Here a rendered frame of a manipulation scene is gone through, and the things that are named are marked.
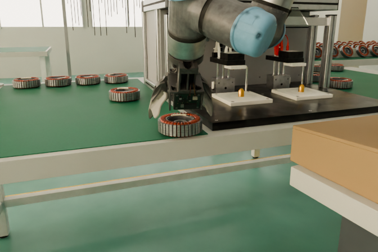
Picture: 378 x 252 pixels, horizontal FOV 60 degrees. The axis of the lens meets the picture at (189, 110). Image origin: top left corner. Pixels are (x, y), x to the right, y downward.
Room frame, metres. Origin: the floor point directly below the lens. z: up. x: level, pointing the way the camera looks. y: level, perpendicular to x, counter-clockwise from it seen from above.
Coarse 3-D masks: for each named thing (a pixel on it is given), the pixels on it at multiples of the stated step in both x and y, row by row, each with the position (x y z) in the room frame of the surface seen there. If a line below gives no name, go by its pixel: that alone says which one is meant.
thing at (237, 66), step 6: (222, 54) 1.15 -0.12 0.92; (228, 54) 1.11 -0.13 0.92; (234, 54) 1.12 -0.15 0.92; (240, 54) 1.12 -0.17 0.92; (210, 60) 1.24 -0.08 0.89; (216, 60) 1.19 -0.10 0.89; (222, 60) 1.14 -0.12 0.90; (228, 60) 1.11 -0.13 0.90; (234, 60) 1.12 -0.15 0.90; (240, 60) 1.12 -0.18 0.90; (222, 66) 1.21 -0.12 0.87; (228, 66) 1.10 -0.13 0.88; (234, 66) 1.09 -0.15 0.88; (240, 66) 1.10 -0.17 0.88; (246, 66) 1.11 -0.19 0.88; (222, 72) 1.21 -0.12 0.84; (228, 72) 1.22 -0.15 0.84
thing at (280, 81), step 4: (268, 76) 1.29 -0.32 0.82; (272, 76) 1.27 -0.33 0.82; (276, 76) 1.26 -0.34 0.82; (280, 76) 1.27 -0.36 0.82; (284, 76) 1.27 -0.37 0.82; (288, 76) 1.28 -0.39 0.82; (268, 80) 1.29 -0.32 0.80; (272, 80) 1.26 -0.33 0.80; (276, 80) 1.26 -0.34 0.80; (280, 80) 1.27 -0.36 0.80; (284, 80) 1.27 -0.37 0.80; (288, 80) 1.28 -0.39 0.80; (268, 84) 1.29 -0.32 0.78; (272, 84) 1.26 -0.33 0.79; (276, 84) 1.26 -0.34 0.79; (280, 84) 1.27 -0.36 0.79; (284, 84) 1.27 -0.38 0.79; (288, 84) 1.28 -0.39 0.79; (272, 88) 1.26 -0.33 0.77; (276, 88) 1.26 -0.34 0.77; (280, 88) 1.27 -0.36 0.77
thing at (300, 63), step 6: (282, 54) 1.22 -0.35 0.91; (288, 54) 1.19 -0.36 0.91; (294, 54) 1.20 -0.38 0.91; (300, 54) 1.21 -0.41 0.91; (276, 60) 1.25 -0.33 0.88; (282, 60) 1.22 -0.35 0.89; (288, 60) 1.19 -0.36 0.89; (294, 60) 1.20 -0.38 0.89; (300, 60) 1.20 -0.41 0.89; (282, 66) 1.30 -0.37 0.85; (282, 72) 1.30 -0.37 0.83
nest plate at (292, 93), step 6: (276, 90) 1.18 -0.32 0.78; (282, 90) 1.18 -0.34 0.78; (288, 90) 1.18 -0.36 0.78; (294, 90) 1.18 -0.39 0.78; (306, 90) 1.18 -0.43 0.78; (312, 90) 1.18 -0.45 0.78; (288, 96) 1.10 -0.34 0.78; (294, 96) 1.07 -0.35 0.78; (300, 96) 1.07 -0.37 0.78; (306, 96) 1.07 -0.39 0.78; (312, 96) 1.08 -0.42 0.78; (318, 96) 1.09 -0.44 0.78; (324, 96) 1.10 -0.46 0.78; (330, 96) 1.11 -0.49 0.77
